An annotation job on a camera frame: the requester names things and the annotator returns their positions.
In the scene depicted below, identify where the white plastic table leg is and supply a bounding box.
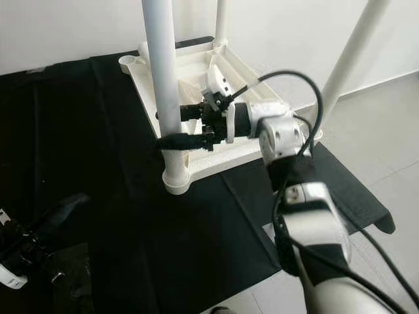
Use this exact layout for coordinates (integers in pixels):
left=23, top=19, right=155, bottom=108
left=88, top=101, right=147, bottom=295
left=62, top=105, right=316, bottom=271
left=137, top=43, right=155, bottom=66
left=141, top=0, right=191, bottom=184
left=321, top=0, right=393, bottom=122
left=213, top=0, right=230, bottom=46

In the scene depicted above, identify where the white plastic children table top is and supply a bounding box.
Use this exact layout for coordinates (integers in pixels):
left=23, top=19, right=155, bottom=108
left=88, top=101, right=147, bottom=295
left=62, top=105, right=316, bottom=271
left=119, top=36, right=325, bottom=196

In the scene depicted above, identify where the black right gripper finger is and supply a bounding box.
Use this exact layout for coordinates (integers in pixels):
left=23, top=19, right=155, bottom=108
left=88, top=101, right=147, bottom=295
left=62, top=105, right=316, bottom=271
left=156, top=103, right=204, bottom=122
left=157, top=133, right=210, bottom=151

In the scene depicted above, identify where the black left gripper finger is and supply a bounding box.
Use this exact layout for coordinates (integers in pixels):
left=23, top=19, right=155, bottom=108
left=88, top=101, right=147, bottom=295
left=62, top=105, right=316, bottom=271
left=33, top=215, right=82, bottom=253
left=33, top=193, right=91, bottom=233

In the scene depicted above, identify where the black tablecloth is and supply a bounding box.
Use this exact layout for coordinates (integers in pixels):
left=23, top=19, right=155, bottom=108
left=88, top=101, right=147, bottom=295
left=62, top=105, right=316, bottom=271
left=0, top=36, right=397, bottom=314

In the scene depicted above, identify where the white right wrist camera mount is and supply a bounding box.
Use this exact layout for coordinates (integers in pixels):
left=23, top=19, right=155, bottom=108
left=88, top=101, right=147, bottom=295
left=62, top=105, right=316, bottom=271
left=205, top=62, right=238, bottom=145

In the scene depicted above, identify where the shiny black plastic bag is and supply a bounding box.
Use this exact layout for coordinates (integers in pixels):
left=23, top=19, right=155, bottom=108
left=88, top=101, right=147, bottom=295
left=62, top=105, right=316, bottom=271
left=49, top=243, right=96, bottom=314

